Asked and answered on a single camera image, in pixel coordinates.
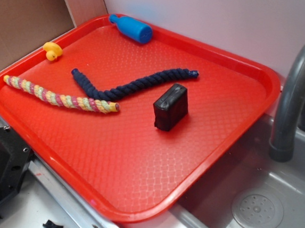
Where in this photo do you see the black taped block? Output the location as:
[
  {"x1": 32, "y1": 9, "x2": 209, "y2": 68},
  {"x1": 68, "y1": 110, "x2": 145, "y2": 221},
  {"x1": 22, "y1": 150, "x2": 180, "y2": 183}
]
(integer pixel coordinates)
[{"x1": 153, "y1": 83, "x2": 188, "y2": 131}]

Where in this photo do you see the red plastic tray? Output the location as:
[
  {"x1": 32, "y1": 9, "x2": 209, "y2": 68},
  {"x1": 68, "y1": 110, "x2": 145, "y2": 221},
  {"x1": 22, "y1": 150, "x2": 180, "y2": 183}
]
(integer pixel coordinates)
[{"x1": 0, "y1": 15, "x2": 281, "y2": 223}]

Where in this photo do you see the blue plastic bottle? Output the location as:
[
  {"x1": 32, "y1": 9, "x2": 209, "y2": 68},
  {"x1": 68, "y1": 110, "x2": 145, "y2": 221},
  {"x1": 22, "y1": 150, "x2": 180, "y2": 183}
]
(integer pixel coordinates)
[{"x1": 109, "y1": 14, "x2": 153, "y2": 44}]

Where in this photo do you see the yellow rubber duck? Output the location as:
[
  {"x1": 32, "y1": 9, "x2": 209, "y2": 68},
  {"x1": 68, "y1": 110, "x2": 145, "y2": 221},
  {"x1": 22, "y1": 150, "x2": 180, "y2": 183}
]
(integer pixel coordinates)
[{"x1": 43, "y1": 42, "x2": 63, "y2": 62}]

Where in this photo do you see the grey plastic sink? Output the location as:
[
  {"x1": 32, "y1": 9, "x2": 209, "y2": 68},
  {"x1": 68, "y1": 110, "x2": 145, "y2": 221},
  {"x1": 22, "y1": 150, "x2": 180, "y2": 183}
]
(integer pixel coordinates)
[{"x1": 171, "y1": 115, "x2": 305, "y2": 228}]

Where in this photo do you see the grey curved faucet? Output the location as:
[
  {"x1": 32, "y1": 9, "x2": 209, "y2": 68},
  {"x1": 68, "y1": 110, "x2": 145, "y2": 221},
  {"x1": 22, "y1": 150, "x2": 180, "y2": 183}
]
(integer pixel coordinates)
[{"x1": 269, "y1": 45, "x2": 305, "y2": 162}]

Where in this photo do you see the black tape scrap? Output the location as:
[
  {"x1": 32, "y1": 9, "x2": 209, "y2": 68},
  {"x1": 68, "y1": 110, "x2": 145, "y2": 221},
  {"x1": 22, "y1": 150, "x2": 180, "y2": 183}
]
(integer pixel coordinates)
[{"x1": 42, "y1": 219, "x2": 64, "y2": 228}]

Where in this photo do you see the brown cardboard panel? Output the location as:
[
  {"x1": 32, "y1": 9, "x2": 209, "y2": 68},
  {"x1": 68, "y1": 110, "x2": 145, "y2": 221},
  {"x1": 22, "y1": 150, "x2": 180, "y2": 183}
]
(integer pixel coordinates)
[{"x1": 0, "y1": 0, "x2": 107, "y2": 71}]

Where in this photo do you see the dark blue twisted rope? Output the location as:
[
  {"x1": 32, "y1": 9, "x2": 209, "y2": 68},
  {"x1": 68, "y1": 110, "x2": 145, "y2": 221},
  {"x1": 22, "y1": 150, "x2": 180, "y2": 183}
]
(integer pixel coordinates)
[{"x1": 69, "y1": 59, "x2": 200, "y2": 109}]

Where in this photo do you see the multicolored twisted rope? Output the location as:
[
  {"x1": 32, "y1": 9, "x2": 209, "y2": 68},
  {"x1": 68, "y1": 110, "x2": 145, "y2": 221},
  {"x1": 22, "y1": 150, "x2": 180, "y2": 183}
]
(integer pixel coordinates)
[{"x1": 1, "y1": 74, "x2": 122, "y2": 116}]

